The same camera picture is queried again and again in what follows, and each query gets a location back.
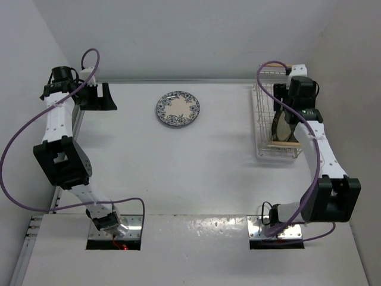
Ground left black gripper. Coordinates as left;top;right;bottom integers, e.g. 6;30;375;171
75;83;116;111

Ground dark rim patterned plate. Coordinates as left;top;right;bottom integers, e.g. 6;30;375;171
271;110;293;142

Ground blue floral plate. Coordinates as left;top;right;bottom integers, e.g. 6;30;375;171
155;91;201;127

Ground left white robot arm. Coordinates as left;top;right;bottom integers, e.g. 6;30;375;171
33;66;127;237

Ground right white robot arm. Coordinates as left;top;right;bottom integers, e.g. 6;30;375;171
264;76;361;237

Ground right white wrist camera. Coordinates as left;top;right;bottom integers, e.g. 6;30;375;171
286;64;307;88

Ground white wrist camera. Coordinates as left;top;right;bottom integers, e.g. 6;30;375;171
79;66;96;86
286;64;307;88

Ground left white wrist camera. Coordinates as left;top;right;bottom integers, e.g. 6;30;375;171
79;66;96;86

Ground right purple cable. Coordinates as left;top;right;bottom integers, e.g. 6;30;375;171
256;61;337;243

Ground purple cable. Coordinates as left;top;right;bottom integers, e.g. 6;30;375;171
256;61;337;243
0;49;146;220

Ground white wire dish rack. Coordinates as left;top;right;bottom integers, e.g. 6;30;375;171
251;64;301;161

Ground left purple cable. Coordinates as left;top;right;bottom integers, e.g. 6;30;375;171
0;49;146;220

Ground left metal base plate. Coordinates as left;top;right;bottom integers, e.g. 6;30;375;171
88;214;143;241

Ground metal base plate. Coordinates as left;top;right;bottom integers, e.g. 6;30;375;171
88;214;143;241
246;214;302;241

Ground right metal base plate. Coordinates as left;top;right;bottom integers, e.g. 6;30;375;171
246;214;302;241

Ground aluminium table frame rail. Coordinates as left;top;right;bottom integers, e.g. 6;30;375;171
8;79;93;286

